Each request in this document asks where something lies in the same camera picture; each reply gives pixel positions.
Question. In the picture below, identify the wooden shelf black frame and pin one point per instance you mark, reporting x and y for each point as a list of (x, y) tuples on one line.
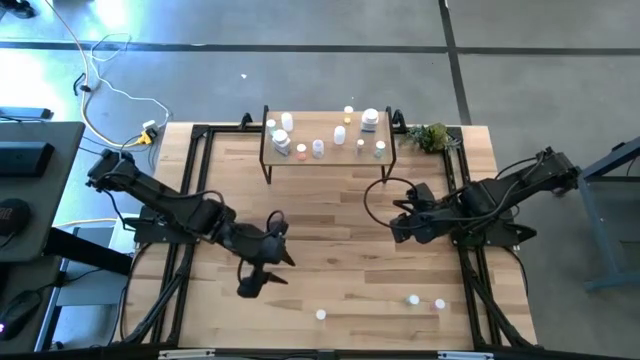
[(325, 125)]

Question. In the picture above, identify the black box device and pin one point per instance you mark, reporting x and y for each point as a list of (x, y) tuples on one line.
[(25, 159)]

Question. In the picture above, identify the yellow pill vial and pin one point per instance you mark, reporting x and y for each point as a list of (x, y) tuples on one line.
[(348, 114)]

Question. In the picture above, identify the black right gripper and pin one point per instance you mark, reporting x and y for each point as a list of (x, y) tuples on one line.
[(425, 225)]

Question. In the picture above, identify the clear pill vial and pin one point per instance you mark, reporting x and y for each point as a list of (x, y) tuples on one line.
[(318, 148)]

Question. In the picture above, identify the white power adapter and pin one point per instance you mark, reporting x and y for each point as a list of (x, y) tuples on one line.
[(149, 124)]

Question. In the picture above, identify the black beam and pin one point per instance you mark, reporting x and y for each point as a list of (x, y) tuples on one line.
[(85, 250)]

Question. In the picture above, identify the grey desk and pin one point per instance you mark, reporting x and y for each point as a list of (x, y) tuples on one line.
[(55, 175)]

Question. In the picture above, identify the plain white bottle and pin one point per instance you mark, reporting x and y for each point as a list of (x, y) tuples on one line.
[(286, 121)]

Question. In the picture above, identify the small pill vial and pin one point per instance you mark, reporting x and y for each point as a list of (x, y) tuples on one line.
[(360, 145)]

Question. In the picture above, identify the green potted plant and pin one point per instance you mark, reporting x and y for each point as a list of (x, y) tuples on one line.
[(431, 137)]

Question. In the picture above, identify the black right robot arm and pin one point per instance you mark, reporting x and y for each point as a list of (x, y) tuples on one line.
[(525, 185)]

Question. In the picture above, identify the grey floor panel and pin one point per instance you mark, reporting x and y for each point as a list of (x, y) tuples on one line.
[(95, 287)]

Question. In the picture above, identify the black table frame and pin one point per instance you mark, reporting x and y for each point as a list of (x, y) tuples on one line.
[(225, 129)]

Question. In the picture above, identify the teal pill vial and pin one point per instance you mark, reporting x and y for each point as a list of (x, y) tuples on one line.
[(271, 124), (380, 148)]

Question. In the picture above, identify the blue-grey metal table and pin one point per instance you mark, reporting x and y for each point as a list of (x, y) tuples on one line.
[(597, 230)]

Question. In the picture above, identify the yellow plug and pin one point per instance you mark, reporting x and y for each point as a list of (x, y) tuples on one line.
[(145, 137)]

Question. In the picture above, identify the white melatonin bottle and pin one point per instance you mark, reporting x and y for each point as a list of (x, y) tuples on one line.
[(370, 120)]

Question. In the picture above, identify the white bottle blue label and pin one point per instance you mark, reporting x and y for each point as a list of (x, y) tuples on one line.
[(281, 142)]

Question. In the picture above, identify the black floor object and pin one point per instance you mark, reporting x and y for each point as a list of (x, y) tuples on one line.
[(17, 7)]

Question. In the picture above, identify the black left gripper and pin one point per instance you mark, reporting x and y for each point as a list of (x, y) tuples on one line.
[(257, 245)]

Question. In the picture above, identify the black round device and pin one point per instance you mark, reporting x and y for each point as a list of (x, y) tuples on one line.
[(12, 217)]

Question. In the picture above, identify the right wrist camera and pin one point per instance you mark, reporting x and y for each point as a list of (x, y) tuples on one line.
[(424, 193)]

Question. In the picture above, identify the black computer mouse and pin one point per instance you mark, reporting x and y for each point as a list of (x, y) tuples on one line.
[(20, 312)]

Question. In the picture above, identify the silver bracket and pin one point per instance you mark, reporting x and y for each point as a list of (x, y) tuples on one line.
[(465, 355), (186, 354)]

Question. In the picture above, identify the flat black device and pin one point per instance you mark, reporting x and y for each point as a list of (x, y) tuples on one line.
[(25, 113)]

